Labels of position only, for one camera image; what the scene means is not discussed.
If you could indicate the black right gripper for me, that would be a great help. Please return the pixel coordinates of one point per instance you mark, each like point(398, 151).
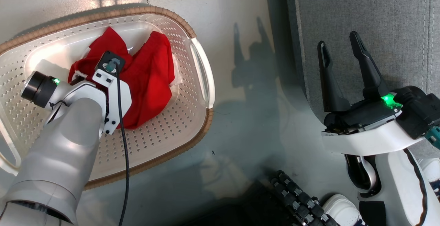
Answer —
point(361, 116)

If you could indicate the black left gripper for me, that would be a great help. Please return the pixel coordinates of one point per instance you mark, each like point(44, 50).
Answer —
point(36, 89)

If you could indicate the plain red garment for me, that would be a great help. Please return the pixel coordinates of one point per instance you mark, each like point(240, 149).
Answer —
point(151, 81)

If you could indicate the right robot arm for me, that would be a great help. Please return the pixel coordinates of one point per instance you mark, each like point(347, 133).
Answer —
point(395, 191)

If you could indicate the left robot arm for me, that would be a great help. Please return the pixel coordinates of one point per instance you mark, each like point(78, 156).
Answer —
point(62, 157)

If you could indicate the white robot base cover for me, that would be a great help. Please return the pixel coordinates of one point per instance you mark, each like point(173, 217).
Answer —
point(342, 210)

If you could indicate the grey fabric sofa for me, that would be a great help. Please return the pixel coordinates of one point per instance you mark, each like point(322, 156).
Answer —
point(378, 13)

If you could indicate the white perforated laundry basket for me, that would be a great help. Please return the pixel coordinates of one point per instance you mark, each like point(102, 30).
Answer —
point(154, 140)

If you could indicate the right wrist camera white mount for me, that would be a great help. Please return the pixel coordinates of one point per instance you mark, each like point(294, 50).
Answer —
point(364, 143)

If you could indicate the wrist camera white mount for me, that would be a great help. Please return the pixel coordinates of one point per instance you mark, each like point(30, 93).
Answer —
point(364, 143)
point(120, 95)

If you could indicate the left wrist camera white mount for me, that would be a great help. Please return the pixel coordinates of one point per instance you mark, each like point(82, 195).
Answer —
point(120, 95)

